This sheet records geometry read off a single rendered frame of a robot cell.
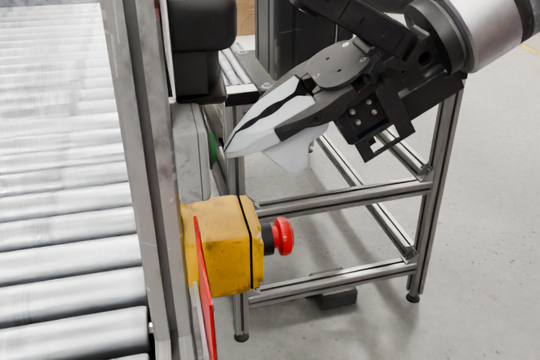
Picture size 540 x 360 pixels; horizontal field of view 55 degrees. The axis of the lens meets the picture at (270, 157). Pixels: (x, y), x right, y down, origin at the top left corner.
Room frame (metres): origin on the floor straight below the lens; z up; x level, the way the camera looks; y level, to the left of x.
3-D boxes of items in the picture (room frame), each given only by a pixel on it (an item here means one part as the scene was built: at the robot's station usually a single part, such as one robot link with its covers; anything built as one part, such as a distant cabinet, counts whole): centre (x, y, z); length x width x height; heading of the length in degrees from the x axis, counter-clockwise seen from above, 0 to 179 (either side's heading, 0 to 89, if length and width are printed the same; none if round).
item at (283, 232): (0.41, 0.00, 0.84); 0.04 x 0.04 x 0.04; 13
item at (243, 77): (1.18, 0.08, 0.74); 0.28 x 0.02 x 0.02; 16
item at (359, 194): (1.54, -0.05, 0.36); 1.00 x 0.58 x 0.72; 16
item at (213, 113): (1.59, 0.20, 0.41); 0.45 x 0.06 x 0.08; 16
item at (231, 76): (1.17, 0.11, 0.74); 0.28 x 0.02 x 0.02; 16
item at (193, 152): (0.39, 0.07, 0.95); 0.07 x 0.03 x 0.07; 13
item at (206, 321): (0.32, 0.06, 0.85); 0.16 x 0.01 x 0.13; 13
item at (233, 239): (0.43, 0.05, 0.84); 0.15 x 0.09 x 0.07; 13
